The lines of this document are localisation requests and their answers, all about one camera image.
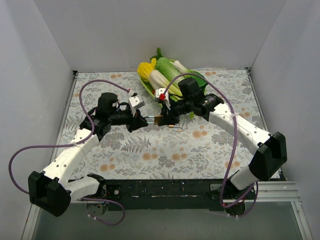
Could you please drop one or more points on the green plastic tray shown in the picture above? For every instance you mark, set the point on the green plastic tray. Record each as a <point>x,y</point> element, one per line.
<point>150,89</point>

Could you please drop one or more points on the aluminium frame rail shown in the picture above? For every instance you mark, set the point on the aluminium frame rail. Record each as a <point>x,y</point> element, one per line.
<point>176,210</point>

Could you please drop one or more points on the small brass padlock open shackle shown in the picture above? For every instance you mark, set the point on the small brass padlock open shackle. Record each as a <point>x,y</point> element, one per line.
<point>175,127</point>

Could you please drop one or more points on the floral patterned table mat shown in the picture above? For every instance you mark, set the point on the floral patterned table mat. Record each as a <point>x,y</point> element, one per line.
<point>196,149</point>

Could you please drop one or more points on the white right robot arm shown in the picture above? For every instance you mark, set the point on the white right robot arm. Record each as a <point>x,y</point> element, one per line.
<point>269,150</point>

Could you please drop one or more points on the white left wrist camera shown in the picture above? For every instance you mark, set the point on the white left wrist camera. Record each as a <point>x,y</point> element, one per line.
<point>136,101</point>

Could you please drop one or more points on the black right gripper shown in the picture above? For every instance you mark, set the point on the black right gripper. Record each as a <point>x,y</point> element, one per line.
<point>170,115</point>

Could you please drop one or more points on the large brass padlock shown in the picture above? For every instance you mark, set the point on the large brass padlock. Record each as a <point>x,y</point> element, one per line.
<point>153,120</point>

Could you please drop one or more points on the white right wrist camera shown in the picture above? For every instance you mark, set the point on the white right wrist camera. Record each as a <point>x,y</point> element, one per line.
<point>161,96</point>

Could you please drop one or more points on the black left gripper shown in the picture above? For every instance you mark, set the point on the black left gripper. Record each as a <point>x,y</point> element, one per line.
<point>133,121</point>

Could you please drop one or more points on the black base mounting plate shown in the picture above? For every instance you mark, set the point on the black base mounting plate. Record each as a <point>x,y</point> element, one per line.
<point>161,194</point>

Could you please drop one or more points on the napa cabbage toy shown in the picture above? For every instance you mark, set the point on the napa cabbage toy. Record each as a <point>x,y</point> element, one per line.
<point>166,68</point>

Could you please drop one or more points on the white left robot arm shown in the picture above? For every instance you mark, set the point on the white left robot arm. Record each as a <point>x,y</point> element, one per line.
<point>51,189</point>

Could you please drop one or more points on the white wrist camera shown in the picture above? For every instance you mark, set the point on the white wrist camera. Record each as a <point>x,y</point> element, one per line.
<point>161,96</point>
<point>136,101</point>

